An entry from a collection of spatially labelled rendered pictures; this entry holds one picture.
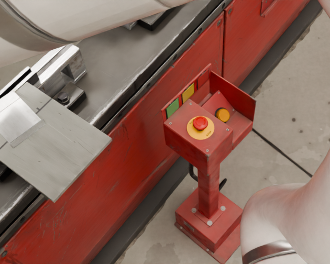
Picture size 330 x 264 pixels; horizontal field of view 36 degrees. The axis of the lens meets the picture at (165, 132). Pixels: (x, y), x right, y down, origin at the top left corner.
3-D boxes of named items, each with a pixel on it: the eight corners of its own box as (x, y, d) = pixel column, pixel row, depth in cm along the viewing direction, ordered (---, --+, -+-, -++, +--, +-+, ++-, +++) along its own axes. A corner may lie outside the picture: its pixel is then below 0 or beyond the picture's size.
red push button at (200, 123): (201, 138, 134) (201, 131, 131) (189, 129, 136) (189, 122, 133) (211, 128, 135) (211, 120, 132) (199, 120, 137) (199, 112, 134)
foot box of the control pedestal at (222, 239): (222, 265, 194) (223, 256, 184) (173, 224, 204) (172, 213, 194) (255, 228, 201) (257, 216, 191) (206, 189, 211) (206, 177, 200)
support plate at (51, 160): (54, 203, 104) (53, 201, 103) (-31, 138, 113) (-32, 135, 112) (112, 140, 110) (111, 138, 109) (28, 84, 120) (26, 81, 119)
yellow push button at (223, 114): (220, 125, 145) (223, 124, 142) (211, 115, 144) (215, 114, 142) (228, 117, 146) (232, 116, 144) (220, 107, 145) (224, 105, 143)
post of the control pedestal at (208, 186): (209, 219, 191) (210, 148, 145) (198, 210, 193) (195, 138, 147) (218, 209, 193) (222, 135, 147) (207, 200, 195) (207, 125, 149)
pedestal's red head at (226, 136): (208, 177, 141) (208, 144, 125) (165, 144, 147) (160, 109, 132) (252, 129, 147) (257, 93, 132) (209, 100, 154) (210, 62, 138)
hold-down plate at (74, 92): (1, 183, 120) (-3, 177, 117) (-14, 171, 122) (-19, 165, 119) (87, 97, 131) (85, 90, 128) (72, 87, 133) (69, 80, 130)
